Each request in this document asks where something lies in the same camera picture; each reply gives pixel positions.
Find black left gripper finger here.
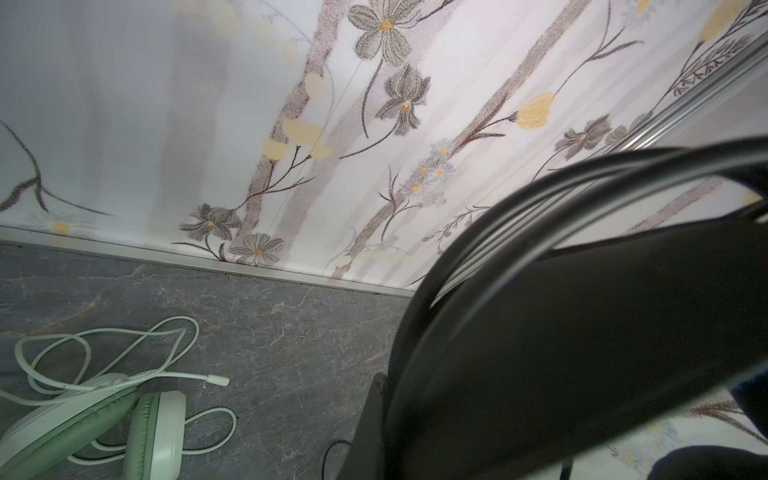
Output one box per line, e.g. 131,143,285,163
337,373,389,480

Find mint green wired headphones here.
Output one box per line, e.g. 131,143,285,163
1,315,238,479

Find black wired headphones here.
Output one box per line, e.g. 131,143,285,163
384,137,767,479

